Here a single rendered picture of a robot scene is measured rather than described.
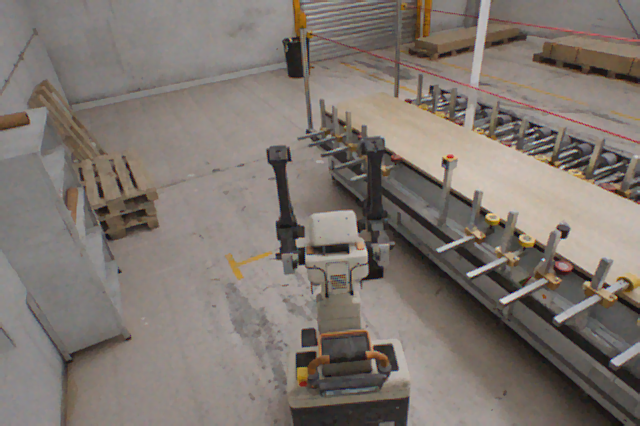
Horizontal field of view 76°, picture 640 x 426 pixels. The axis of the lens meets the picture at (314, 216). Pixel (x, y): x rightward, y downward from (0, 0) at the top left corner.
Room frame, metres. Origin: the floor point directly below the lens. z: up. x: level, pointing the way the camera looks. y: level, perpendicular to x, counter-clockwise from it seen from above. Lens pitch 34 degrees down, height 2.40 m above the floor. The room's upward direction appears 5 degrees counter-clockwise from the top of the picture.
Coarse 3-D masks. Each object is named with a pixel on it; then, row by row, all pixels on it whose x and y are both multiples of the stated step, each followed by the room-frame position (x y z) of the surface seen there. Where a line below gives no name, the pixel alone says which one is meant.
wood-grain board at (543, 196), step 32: (384, 96) 4.37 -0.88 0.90; (352, 128) 3.61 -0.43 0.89; (384, 128) 3.51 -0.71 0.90; (416, 128) 3.44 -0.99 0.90; (448, 128) 3.38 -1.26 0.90; (416, 160) 2.83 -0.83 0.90; (480, 160) 2.74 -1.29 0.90; (512, 160) 2.69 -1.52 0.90; (512, 192) 2.26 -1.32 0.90; (544, 192) 2.23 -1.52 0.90; (576, 192) 2.19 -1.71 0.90; (608, 192) 2.16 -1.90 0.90; (544, 224) 1.89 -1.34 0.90; (576, 224) 1.86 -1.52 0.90; (608, 224) 1.84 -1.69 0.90; (576, 256) 1.60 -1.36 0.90; (608, 256) 1.58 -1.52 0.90
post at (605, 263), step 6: (606, 258) 1.31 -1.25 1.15; (600, 264) 1.31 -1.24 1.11; (606, 264) 1.29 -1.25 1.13; (600, 270) 1.30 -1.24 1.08; (606, 270) 1.29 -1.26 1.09; (594, 276) 1.31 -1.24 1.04; (600, 276) 1.29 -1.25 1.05; (594, 282) 1.30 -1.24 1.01; (600, 282) 1.29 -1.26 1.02; (594, 288) 1.29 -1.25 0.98; (588, 312) 1.29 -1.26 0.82; (576, 318) 1.31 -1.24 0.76; (582, 318) 1.29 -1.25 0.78; (576, 324) 1.30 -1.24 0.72; (582, 324) 1.29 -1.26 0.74
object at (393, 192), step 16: (320, 144) 3.83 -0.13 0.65; (384, 192) 2.79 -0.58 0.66; (400, 192) 2.71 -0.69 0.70; (400, 208) 2.60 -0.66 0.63; (416, 208) 2.47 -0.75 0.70; (432, 224) 2.27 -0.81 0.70; (448, 240) 2.11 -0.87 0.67; (464, 256) 1.97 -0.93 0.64; (480, 256) 1.89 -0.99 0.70; (496, 272) 1.74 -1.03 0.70; (528, 304) 1.52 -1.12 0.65; (544, 320) 1.42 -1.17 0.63; (576, 336) 1.27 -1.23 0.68; (592, 336) 1.24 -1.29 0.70; (592, 352) 1.19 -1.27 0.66; (608, 352) 1.15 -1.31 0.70; (608, 368) 1.11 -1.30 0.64; (624, 368) 1.06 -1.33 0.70
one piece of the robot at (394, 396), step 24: (288, 360) 1.19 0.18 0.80; (312, 360) 1.18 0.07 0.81; (336, 360) 1.03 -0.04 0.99; (360, 360) 1.03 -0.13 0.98; (384, 360) 1.03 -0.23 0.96; (288, 384) 1.07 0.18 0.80; (384, 384) 1.03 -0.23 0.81; (408, 384) 1.02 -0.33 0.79; (312, 408) 1.02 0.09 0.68; (336, 408) 1.02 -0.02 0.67; (360, 408) 1.02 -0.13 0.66; (384, 408) 1.02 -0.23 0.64; (408, 408) 1.03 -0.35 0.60
